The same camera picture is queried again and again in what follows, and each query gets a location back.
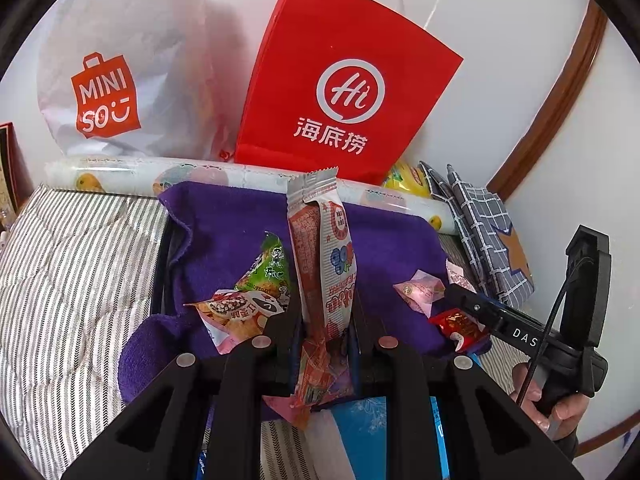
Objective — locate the grey checked star cloth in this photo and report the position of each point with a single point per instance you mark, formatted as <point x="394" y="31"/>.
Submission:
<point x="490" y="241"/>

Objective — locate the pink red bean snack packet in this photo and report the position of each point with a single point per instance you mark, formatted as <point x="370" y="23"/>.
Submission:
<point x="231" y="316"/>

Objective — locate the striped quilted table cover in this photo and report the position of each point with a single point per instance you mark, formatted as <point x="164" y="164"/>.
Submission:
<point x="93" y="288"/>

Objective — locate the yellow Lipton tea pack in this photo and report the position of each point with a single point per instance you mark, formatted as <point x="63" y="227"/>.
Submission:
<point x="406" y="178"/>

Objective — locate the pink candy wrapper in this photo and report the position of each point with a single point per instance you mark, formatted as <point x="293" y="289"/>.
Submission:
<point x="423" y="290"/>

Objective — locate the brown wooden door frame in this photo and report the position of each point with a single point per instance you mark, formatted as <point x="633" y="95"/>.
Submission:
<point x="556" y="107"/>

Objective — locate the long pink striped snack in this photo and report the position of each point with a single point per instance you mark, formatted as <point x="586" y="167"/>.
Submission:
<point x="326" y="269"/>

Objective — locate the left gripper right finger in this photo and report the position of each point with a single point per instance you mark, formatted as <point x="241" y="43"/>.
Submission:
<point x="445" y="419"/>

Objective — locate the fruit print paper roll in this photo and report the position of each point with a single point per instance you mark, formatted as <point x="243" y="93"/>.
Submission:
<point x="150" y="177"/>

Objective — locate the blue tissue pack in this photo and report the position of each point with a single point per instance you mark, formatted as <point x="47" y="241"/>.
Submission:
<point x="347" y="441"/>

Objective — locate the white Miniso plastic bag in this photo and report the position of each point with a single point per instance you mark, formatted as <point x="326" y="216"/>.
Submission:
<point x="132" y="78"/>

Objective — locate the green snack packet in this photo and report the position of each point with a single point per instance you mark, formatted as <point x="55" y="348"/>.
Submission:
<point x="269" y="273"/>

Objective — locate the person right hand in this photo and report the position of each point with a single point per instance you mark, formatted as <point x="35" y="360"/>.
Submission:
<point x="566" y="414"/>

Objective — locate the red candy wrapper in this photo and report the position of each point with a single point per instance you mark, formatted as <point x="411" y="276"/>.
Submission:
<point x="462" y="330"/>

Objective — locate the purple towel lined tray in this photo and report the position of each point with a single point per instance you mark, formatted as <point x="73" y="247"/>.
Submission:
<point x="233" y="238"/>

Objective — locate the patterned brown book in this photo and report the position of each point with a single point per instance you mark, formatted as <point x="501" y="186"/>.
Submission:
<point x="11" y="189"/>

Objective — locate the red paper Haidilao bag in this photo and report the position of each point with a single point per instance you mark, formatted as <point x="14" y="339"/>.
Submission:
<point x="340" y="83"/>

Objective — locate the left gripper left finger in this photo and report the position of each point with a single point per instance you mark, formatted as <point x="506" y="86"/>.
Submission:
<point x="193" y="406"/>

